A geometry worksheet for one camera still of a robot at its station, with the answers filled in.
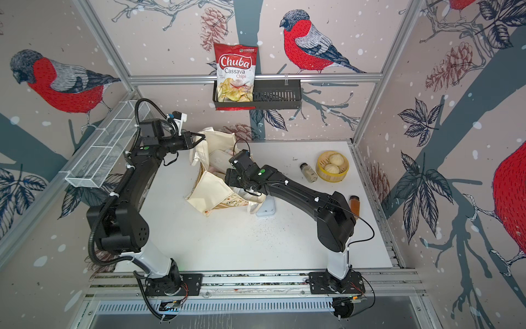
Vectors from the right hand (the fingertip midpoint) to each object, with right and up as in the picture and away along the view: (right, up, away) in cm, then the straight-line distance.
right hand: (229, 180), depth 82 cm
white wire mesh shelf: (-51, +7, -6) cm, 52 cm away
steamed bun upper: (+52, +8, +22) cm, 57 cm away
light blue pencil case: (+16, -13, +8) cm, 22 cm away
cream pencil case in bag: (-6, +8, +9) cm, 14 cm away
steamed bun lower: (+48, +4, +19) cm, 52 cm away
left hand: (-9, +20, -1) cm, 22 cm away
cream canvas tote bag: (-6, -4, -7) cm, 10 cm away
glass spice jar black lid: (+37, +1, +21) cm, 43 cm away
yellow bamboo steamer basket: (+46, +8, +28) cm, 54 cm away
